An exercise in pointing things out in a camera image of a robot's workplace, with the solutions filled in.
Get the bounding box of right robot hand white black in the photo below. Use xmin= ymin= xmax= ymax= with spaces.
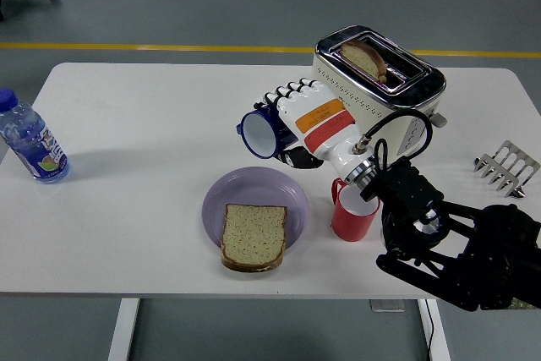
xmin=253 ymin=77 xmax=369 ymax=177

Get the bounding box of blue enamel cup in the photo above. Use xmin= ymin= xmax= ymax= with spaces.
xmin=235 ymin=103 xmax=299 ymax=161

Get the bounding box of rounded bread slice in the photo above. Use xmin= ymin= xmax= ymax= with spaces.
xmin=339 ymin=38 xmax=388 ymax=85

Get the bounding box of red enamel cup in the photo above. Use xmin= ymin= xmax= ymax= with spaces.
xmin=330 ymin=176 xmax=381 ymax=243

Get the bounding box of square bread slice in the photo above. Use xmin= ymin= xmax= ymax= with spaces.
xmin=219 ymin=203 xmax=288 ymax=274

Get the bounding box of cream chrome toaster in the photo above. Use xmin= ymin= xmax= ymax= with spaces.
xmin=311 ymin=25 xmax=448 ymax=167

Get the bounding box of purple round plate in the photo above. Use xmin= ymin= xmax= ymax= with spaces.
xmin=200 ymin=166 xmax=309 ymax=254

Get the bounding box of silver metal toast rack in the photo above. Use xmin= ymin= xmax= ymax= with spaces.
xmin=473 ymin=139 xmax=541 ymax=200

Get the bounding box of white table leg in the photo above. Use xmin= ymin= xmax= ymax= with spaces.
xmin=107 ymin=298 xmax=141 ymax=361
xmin=417 ymin=298 xmax=451 ymax=361

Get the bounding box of blue-capped plastic drink bottle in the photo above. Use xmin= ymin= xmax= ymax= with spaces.
xmin=0 ymin=88 xmax=71 ymax=185

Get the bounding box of grey under-table bracket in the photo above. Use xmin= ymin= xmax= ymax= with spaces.
xmin=369 ymin=299 xmax=406 ymax=314

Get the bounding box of thin black table cable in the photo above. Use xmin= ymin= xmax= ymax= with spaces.
xmin=424 ymin=299 xmax=436 ymax=361

